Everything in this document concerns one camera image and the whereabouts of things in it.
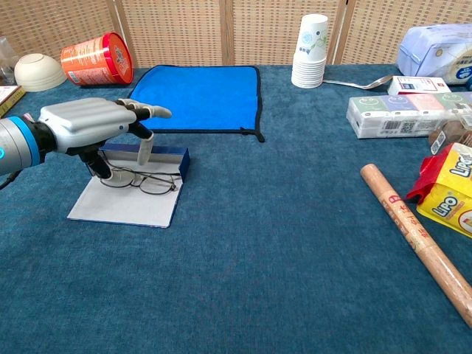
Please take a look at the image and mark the cream bowl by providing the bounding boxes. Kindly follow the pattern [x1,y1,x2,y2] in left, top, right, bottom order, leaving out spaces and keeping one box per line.
[13,53,68,93]

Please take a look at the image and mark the teal table cloth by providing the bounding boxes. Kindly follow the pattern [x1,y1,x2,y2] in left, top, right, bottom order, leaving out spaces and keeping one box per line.
[0,64,472,354]

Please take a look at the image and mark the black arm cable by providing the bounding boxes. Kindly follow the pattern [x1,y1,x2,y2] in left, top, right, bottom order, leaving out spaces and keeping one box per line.
[0,171,18,191]

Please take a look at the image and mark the black eyeglasses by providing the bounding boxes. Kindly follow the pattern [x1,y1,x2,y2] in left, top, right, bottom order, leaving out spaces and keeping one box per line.
[98,150,184,195]

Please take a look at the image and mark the white blue tissue pack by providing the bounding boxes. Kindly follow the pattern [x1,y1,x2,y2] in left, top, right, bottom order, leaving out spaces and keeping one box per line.
[396,24,472,86]

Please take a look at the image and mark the blue cloth black trim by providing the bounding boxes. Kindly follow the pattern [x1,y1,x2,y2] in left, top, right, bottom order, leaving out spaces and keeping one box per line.
[128,65,266,144]

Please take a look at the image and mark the yellow Lipo snack bag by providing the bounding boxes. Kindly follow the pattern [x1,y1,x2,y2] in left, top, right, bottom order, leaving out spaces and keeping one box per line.
[406,142,472,239]

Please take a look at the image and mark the wicker folding screen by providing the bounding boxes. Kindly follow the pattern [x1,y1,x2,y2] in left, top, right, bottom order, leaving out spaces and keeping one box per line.
[0,0,472,69]

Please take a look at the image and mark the small brown white box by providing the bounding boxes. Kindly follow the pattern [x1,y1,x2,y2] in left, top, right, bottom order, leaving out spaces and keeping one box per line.
[0,85,27,119]

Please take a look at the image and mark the small white red box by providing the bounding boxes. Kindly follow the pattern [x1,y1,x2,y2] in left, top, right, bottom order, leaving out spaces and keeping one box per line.
[386,75,452,95]

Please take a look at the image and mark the pastel pocket tissue multipack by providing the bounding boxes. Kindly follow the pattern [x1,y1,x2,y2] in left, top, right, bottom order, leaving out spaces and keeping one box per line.
[345,91,472,139]

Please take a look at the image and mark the orange red-lidded can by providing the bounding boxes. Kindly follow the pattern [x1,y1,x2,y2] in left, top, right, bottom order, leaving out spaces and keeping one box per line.
[60,32,134,88]

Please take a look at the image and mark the blue glasses case grey lining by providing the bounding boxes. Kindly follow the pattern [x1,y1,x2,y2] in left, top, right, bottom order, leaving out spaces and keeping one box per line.
[67,143,191,229]

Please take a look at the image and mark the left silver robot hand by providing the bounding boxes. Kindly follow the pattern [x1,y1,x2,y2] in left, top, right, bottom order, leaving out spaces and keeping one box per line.
[31,97,173,184]

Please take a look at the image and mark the brown clear-wrapped pack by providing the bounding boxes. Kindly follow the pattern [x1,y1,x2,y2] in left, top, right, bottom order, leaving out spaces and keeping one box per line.
[427,114,472,154]

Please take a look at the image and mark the white paper cup stack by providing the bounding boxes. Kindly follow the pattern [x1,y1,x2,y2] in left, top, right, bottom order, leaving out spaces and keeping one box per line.
[291,13,329,89]

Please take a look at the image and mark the metal spoon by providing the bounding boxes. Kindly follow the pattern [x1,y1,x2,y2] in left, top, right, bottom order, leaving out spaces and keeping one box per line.
[322,74,395,91]

